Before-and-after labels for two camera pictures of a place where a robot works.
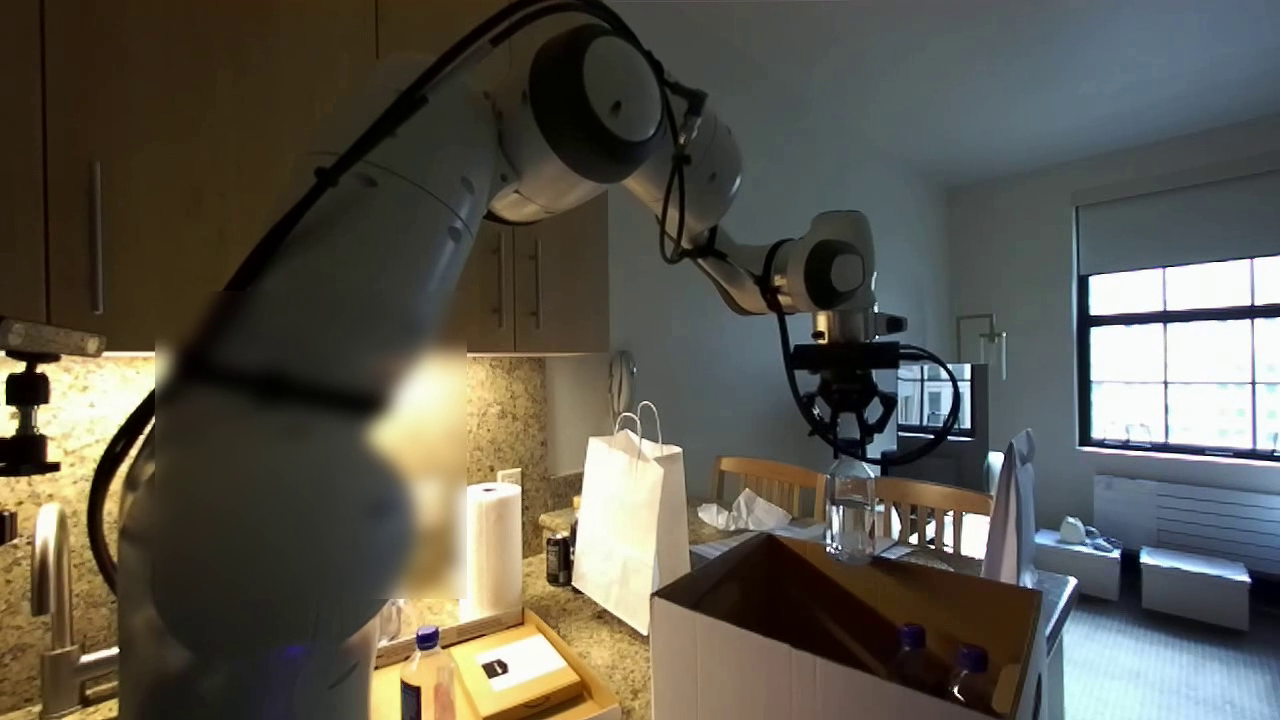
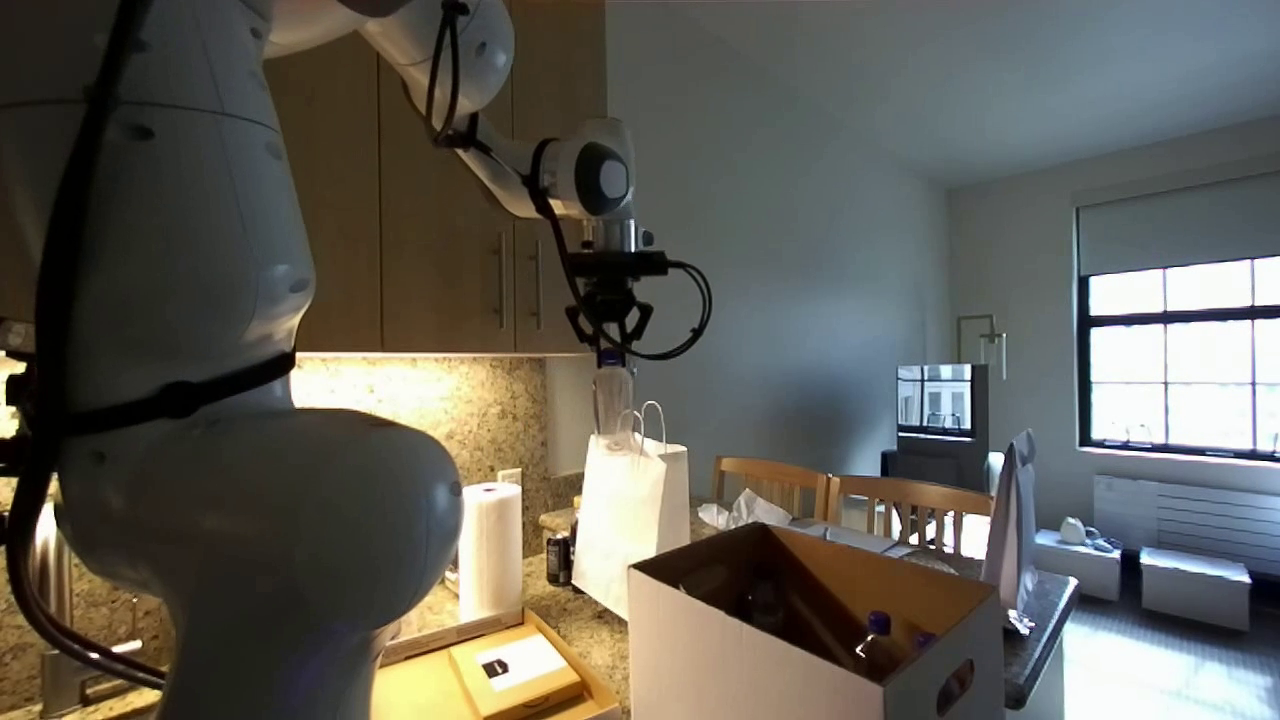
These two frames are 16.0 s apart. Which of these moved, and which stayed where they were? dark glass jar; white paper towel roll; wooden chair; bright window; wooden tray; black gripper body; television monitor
Moved: black gripper body
Stayed: wooden chair; dark glass jar; white paper towel roll; television monitor; bright window; wooden tray
